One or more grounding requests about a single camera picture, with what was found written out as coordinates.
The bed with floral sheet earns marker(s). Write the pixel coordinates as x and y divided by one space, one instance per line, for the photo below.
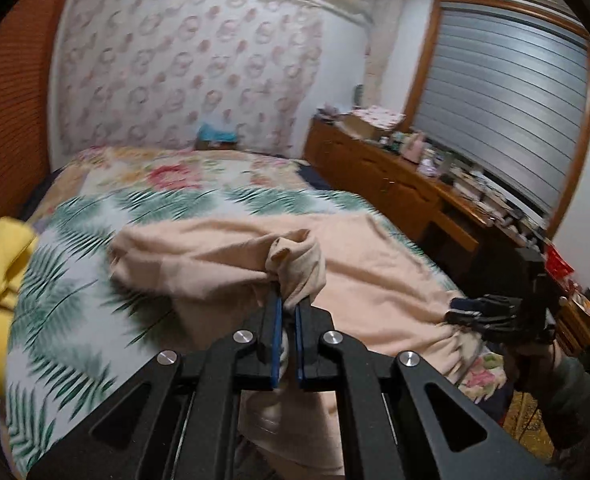
75 285

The wooden window frame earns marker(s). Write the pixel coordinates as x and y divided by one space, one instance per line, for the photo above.
425 60

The yellow cloth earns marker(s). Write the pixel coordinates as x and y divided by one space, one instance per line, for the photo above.
5 260

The cardboard box with floral cloth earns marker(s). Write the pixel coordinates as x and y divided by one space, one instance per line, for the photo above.
370 121

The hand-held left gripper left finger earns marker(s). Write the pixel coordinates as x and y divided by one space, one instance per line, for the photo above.
276 335

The white textured pipe cover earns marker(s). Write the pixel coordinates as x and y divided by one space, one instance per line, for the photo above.
381 50

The long wooden cabinet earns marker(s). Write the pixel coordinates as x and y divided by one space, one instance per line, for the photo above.
375 185

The grey window roller shutter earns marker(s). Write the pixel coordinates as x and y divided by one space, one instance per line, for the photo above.
505 100

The wooden louvered wardrobe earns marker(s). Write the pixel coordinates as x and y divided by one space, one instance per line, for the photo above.
15 110

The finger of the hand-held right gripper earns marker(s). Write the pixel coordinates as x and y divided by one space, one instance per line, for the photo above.
480 322
475 305

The red packet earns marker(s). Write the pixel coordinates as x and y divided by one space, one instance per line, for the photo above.
559 261

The row of small cabinet-top items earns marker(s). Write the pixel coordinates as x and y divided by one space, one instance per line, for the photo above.
475 185

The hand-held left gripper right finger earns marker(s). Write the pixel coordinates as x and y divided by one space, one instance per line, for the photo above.
299 340

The pink vase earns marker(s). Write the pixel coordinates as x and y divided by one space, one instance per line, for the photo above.
412 149

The beige printed t-shirt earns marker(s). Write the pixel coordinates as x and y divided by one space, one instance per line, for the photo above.
375 270

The navy bed sheet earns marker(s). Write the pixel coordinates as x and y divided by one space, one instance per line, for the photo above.
315 177

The person's right forearm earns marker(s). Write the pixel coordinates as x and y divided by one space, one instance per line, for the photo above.
575 400

